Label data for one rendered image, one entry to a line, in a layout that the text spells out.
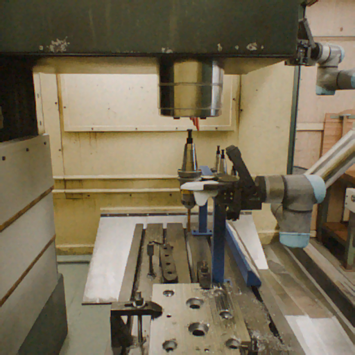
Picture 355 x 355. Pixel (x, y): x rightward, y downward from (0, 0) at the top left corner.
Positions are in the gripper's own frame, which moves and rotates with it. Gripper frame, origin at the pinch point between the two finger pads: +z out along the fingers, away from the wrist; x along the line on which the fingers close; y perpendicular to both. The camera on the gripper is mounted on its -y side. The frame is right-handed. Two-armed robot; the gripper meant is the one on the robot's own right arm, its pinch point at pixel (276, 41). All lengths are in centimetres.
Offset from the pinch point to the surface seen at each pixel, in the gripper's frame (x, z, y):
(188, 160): -16, 47, 34
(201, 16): -26, 51, 4
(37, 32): -11, 78, 7
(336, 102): 118, -228, 22
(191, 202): -17, 46, 45
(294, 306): -13, -4, 96
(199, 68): -22, 48, 13
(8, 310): -2, 88, 69
